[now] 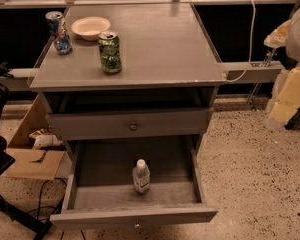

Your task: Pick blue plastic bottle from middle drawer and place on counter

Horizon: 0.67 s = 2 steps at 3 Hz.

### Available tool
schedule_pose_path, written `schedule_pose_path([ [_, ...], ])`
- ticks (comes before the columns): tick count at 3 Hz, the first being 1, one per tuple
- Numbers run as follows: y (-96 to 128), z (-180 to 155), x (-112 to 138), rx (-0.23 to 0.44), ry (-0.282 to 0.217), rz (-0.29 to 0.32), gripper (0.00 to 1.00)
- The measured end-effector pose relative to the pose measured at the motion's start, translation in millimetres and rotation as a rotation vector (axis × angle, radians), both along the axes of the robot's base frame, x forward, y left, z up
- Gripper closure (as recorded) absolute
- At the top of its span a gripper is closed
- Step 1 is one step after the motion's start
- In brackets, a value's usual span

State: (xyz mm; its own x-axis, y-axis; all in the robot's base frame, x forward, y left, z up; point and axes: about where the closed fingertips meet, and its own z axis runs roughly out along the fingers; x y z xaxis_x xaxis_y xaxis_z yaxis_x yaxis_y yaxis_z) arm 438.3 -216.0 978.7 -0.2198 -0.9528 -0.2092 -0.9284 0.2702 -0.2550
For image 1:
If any green soda can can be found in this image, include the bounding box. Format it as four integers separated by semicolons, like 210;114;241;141
98;31;122;74

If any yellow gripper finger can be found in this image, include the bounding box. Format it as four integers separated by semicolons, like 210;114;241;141
264;20;291;48
265;64;300;129

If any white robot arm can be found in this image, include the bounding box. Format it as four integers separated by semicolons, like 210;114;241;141
264;8;300;129

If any white paper bowl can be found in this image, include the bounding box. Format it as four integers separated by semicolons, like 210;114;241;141
71;17;111;41

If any blue red soda can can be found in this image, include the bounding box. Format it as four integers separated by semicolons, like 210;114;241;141
45;11;72;55

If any grey metal rail beam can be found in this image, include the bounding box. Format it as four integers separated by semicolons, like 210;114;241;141
223;61;283;84

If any grey wooden drawer cabinet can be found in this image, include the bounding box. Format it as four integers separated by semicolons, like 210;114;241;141
28;2;227;152

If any white hanging cable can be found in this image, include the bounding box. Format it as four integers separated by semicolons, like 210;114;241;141
225;0;257;84

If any closed grey top drawer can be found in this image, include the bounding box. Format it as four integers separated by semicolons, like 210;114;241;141
46;108;213;140

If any open grey middle drawer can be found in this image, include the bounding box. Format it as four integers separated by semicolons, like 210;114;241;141
51;136;218;230

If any black stand with cables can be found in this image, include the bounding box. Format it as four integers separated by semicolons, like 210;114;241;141
0;68;66;240

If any brown cardboard box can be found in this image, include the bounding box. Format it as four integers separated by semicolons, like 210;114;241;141
5;97;71;180

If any clear plastic water bottle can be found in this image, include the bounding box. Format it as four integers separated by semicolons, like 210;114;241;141
132;159;150;194

